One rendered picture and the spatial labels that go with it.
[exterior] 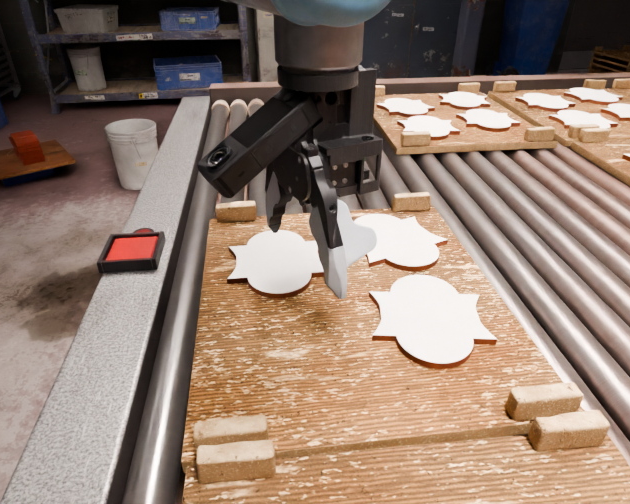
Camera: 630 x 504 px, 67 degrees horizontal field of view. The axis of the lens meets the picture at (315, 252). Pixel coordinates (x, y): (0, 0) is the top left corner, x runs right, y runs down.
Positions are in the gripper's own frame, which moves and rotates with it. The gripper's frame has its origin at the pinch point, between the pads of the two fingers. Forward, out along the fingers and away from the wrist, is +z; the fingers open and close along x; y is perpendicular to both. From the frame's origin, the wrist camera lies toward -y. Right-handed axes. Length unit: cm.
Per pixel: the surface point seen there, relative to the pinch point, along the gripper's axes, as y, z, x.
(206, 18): 131, 20, 423
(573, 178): 64, 7, 11
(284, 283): 0.1, 4.9, 4.0
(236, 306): -6.1, 5.8, 3.8
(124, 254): -14.9, 6.5, 22.6
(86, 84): 24, 76, 468
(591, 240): 46.3, 7.3, -5.2
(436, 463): 0.3, 5.9, -22.6
